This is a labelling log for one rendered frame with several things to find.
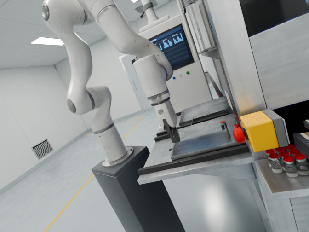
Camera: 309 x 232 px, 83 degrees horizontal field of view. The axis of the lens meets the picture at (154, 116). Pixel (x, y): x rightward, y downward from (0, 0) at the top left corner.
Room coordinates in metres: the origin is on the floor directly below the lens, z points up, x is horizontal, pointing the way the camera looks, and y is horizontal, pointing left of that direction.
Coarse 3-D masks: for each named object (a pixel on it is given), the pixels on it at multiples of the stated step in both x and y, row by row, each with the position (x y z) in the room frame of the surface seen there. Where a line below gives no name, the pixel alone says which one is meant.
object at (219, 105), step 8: (200, 104) 1.11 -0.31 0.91; (208, 104) 1.10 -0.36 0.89; (216, 104) 1.07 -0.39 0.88; (224, 104) 1.00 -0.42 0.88; (184, 112) 1.15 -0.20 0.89; (192, 112) 1.11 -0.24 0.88; (200, 112) 1.04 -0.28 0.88; (208, 112) 0.99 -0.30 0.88; (216, 112) 0.85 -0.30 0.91; (224, 112) 0.83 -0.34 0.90; (232, 112) 0.82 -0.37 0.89; (184, 120) 1.02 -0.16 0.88
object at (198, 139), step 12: (216, 120) 0.77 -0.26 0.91; (228, 120) 0.75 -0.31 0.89; (180, 132) 0.83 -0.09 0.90; (192, 132) 0.80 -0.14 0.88; (204, 132) 0.75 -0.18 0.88; (216, 132) 0.70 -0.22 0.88; (228, 132) 0.66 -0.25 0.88; (180, 144) 0.73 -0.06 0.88; (192, 144) 0.68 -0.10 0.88; (204, 144) 0.64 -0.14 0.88; (216, 144) 0.61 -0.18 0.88; (228, 144) 0.52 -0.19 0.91; (240, 144) 0.51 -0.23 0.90; (180, 156) 0.58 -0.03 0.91; (192, 156) 0.57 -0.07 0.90
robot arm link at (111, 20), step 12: (108, 12) 0.64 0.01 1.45; (120, 12) 0.66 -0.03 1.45; (108, 24) 0.64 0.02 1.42; (120, 24) 0.63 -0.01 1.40; (108, 36) 0.66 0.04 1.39; (120, 36) 0.63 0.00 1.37; (132, 36) 0.63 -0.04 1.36; (120, 48) 0.64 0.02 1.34; (132, 48) 0.65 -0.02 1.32; (144, 48) 0.68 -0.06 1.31; (156, 48) 0.68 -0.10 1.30; (168, 72) 0.65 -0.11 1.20
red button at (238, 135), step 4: (236, 128) 0.40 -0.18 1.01; (240, 128) 0.39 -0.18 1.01; (236, 132) 0.39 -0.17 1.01; (240, 132) 0.39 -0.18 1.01; (236, 136) 0.39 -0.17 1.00; (240, 136) 0.38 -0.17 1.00; (244, 136) 0.38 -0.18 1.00; (236, 140) 0.39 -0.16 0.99; (240, 140) 0.38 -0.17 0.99; (244, 140) 0.38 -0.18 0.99
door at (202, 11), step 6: (198, 0) 0.74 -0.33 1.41; (198, 6) 0.82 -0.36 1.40; (204, 6) 0.61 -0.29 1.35; (204, 12) 0.66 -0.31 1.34; (204, 18) 0.72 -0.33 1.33; (204, 24) 0.80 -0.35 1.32; (204, 30) 0.89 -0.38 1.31; (210, 30) 0.65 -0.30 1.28; (210, 36) 0.70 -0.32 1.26; (210, 42) 0.78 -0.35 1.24; (210, 48) 0.87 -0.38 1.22; (216, 48) 0.63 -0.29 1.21
